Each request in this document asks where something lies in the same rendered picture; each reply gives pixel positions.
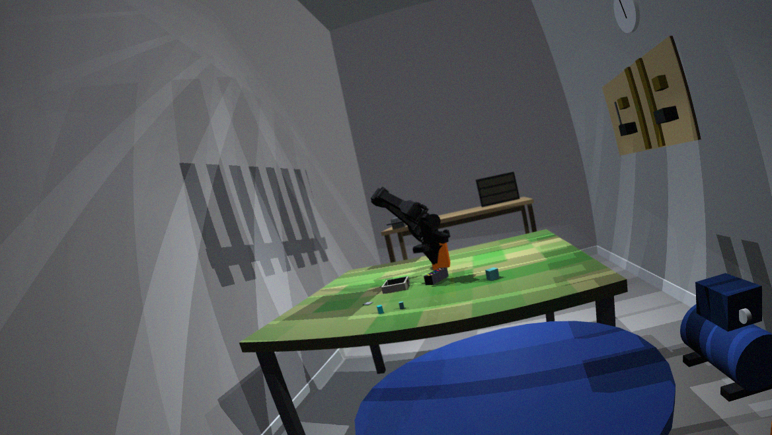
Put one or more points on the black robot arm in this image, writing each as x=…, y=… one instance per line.
x=411, y=213

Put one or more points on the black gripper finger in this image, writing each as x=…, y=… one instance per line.
x=436, y=252
x=430, y=255

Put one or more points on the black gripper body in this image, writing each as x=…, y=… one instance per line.
x=426, y=244

